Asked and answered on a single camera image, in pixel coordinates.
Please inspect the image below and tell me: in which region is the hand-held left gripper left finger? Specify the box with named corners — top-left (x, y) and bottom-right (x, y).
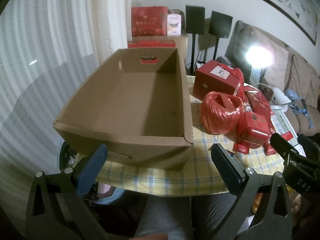
top-left (25, 144), bottom-right (110, 240)

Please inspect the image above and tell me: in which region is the beige sofa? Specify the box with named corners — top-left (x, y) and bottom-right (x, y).
top-left (232, 20), bottom-right (320, 135)

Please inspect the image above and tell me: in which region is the white plastic object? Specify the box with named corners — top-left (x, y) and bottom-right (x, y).
top-left (271, 87), bottom-right (292, 105)

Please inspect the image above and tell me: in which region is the red metal tin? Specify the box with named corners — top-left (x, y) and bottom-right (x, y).
top-left (236, 111), bottom-right (272, 148)

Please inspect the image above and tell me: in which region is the closed brown cardboard box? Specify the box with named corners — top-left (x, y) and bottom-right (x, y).
top-left (172, 35), bottom-right (189, 65)

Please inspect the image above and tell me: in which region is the cream thick curtain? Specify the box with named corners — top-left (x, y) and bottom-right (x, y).
top-left (72, 0), bottom-right (130, 63)

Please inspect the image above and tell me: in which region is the red plastic string ball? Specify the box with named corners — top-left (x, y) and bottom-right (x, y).
top-left (200, 91), bottom-right (243, 134)

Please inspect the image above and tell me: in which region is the white sheer curtain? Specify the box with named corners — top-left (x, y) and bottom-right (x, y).
top-left (0, 0), bottom-right (105, 205)

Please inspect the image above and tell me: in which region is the white and pink box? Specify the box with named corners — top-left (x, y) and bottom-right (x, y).
top-left (167, 14), bottom-right (182, 36)

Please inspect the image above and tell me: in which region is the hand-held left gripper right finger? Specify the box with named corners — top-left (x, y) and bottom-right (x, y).
top-left (211, 144), bottom-right (293, 240)

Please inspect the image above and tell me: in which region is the red gift box with ribbon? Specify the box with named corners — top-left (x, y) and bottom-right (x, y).
top-left (192, 60), bottom-right (244, 101)

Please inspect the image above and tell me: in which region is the large red gift bag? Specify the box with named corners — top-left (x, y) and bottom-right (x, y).
top-left (131, 6), bottom-right (168, 37)

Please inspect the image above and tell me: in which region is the black speaker stand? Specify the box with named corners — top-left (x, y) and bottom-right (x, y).
top-left (191, 34), bottom-right (197, 74)
top-left (212, 37), bottom-right (221, 61)

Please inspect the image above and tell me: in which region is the bright desk lamp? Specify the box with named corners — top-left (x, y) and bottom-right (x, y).
top-left (244, 42), bottom-right (273, 85)

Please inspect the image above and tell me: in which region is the person's grey trouser leg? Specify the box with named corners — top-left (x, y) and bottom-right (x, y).
top-left (134, 192), bottom-right (250, 240)

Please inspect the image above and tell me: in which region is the black flat panel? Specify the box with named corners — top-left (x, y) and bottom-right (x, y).
top-left (225, 20), bottom-right (253, 68)

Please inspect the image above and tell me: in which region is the dark brown jar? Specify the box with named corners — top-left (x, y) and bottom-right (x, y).
top-left (261, 86), bottom-right (274, 102)

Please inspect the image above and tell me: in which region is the person's left hand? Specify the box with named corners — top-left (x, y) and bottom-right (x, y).
top-left (134, 233), bottom-right (168, 240)

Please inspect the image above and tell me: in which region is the black speaker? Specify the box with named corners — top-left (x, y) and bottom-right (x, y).
top-left (208, 11), bottom-right (233, 38)
top-left (185, 5), bottom-right (206, 34)

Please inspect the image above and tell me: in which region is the red carton on floor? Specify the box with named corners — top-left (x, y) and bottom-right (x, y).
top-left (127, 29), bottom-right (177, 48)

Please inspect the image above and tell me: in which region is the brown cardboard box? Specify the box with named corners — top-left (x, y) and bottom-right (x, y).
top-left (52, 47), bottom-right (194, 170)
top-left (172, 35), bottom-right (189, 65)

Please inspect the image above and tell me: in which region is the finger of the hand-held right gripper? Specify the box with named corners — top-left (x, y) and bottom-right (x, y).
top-left (297, 134), bottom-right (320, 158)
top-left (271, 132), bottom-right (304, 164)

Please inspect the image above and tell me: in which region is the person's right hand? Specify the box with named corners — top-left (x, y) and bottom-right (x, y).
top-left (292, 196), bottom-right (317, 227)

